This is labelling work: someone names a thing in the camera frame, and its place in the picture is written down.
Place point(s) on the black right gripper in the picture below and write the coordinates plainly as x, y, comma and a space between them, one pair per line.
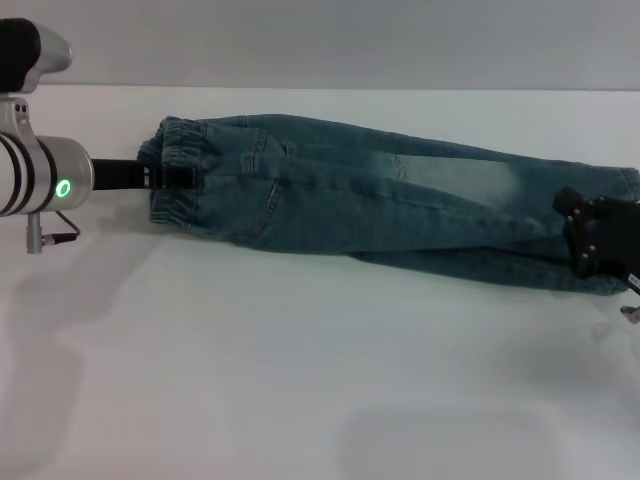
620, 240

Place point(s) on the left wrist camera housing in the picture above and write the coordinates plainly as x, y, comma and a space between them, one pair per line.
30, 55

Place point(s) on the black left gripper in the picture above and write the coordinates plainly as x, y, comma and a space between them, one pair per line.
117, 175

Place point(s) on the blue denim shorts basketball print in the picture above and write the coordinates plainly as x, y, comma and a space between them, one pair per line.
350, 200

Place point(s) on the silver camera mount bracket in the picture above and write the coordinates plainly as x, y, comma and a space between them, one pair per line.
15, 115

